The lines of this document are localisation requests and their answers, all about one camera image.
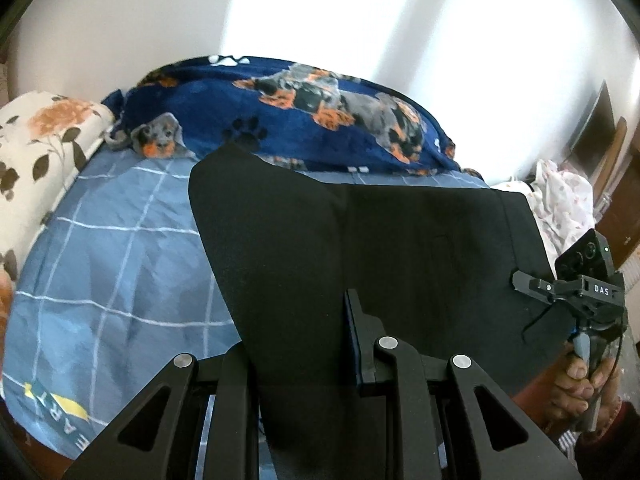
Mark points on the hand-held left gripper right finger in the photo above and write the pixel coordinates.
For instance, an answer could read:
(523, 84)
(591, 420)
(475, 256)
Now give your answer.
(356, 340)

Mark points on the navy dog print blanket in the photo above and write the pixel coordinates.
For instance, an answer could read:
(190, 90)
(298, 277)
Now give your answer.
(280, 125)

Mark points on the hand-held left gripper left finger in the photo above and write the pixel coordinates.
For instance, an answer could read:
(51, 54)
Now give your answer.
(235, 410)

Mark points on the person's right forearm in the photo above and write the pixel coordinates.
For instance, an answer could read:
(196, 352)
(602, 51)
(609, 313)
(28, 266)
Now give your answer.
(612, 445)

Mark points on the person's right hand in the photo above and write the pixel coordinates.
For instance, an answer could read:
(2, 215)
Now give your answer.
(575, 385)

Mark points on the black pants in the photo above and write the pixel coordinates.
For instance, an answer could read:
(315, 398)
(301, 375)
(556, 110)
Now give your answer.
(400, 260)

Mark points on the blue checked bed sheet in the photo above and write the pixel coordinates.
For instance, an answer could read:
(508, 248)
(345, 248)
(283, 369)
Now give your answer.
(125, 270)

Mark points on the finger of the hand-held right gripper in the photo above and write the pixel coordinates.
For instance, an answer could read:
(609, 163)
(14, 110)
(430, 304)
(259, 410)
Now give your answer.
(545, 286)

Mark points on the dark wooden framed panel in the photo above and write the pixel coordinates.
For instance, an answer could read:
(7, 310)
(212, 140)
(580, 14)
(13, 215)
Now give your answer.
(597, 130)

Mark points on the white dotted cloth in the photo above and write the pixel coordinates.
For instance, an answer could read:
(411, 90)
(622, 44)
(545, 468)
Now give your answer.
(562, 200)

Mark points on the brown wooden wardrobe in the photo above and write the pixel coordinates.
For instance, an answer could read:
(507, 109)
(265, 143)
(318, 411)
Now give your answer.
(622, 230)

